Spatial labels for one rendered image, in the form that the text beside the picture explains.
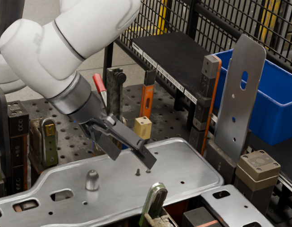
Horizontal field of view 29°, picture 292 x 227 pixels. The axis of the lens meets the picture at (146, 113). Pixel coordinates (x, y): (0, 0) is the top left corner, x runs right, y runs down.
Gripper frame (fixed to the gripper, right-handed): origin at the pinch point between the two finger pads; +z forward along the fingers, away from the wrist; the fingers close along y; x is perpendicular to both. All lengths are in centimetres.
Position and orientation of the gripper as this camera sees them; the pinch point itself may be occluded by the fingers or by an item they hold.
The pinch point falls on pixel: (131, 157)
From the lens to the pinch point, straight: 132.5
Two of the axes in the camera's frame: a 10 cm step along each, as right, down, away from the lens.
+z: 5.6, 6.4, 5.2
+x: -5.4, 7.6, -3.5
